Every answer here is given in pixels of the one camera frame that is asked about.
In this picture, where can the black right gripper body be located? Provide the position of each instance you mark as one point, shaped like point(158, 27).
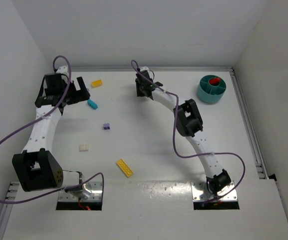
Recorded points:
point(141, 88)

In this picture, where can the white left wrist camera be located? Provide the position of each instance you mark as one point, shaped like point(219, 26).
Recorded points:
point(63, 70)

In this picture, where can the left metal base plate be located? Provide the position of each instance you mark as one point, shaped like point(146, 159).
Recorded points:
point(88, 192)

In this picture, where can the metal base plate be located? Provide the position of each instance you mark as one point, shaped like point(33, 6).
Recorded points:
point(88, 192)
point(200, 193)

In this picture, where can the teal lego brick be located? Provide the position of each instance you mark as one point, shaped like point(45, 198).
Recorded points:
point(92, 104)

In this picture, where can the yellow lego brick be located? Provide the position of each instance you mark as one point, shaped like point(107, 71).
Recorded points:
point(96, 83)

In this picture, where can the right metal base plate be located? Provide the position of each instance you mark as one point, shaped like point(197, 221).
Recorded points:
point(200, 193)

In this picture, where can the purple lego brick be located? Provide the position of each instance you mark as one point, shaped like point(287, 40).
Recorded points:
point(106, 126)

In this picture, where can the long yellow lego plate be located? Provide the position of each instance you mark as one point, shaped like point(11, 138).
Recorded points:
point(124, 168)

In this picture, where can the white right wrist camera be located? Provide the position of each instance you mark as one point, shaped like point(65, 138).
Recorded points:
point(144, 68)

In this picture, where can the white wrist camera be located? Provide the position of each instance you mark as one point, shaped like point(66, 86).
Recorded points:
point(63, 70)
point(144, 68)

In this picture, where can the teal round divided container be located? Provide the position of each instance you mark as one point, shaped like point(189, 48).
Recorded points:
point(208, 93)

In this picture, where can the white lego brick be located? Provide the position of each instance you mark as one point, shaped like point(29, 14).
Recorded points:
point(83, 148)

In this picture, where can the red lego brick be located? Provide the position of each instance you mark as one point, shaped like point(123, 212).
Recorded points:
point(214, 81)

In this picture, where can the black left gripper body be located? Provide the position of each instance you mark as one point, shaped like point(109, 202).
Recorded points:
point(74, 92)

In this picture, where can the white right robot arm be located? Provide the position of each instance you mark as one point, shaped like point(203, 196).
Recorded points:
point(189, 124)

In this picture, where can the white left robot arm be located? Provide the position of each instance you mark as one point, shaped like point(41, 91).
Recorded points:
point(36, 167)

